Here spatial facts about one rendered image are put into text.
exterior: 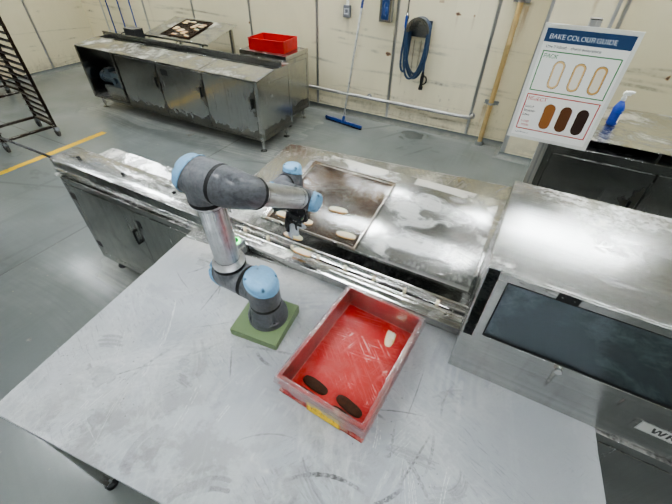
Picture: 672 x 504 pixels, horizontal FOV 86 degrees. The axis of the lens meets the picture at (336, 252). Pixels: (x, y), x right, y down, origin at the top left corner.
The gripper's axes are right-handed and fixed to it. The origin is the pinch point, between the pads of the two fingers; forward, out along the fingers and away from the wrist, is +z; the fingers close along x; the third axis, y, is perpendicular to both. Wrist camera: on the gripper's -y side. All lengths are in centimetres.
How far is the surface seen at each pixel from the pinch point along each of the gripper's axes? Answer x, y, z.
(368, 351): -32, 54, 12
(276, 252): -7.7, -4.7, 7.7
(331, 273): -7.0, 24.0, 7.8
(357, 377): -43, 55, 12
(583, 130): 77, 99, -42
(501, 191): 108, 77, 12
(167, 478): -97, 22, 12
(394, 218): 35, 36, 1
